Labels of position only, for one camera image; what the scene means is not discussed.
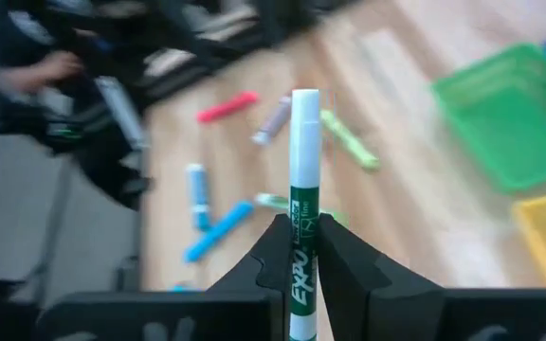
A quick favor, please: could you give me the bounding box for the thick teal Expo marker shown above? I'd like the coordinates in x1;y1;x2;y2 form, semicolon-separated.
186;162;213;234

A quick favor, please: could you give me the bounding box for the pink highlighter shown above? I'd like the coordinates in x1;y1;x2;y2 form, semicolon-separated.
195;90;261;125

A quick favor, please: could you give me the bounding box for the thin green Expo marker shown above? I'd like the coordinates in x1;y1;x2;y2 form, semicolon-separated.
287;87;322;341

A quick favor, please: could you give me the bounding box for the black equipment stand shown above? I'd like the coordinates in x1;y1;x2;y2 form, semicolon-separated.
64;117;154;212

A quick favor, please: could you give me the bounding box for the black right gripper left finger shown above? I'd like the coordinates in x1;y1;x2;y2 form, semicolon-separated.
206;213;292;341

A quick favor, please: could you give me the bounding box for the thick light green Expo marker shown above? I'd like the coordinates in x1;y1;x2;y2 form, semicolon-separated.
254;192;351;227

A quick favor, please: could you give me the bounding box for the green plastic basket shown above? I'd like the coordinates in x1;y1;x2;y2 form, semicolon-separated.
430;42;546;195

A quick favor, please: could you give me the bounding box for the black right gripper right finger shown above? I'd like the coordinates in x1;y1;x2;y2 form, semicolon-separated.
318;212;445;341

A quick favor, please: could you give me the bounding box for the person's hand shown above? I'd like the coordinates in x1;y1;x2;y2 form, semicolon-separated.
0;50;85;94

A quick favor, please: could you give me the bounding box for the light green Sharpie highlighter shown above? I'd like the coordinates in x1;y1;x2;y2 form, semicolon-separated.
319;109;382;172

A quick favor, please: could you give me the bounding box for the silver metal bar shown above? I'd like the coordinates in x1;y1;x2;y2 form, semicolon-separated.
94;76;151;151

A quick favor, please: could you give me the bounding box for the thick red Expo marker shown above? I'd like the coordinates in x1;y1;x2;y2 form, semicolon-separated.
250;94;294;147

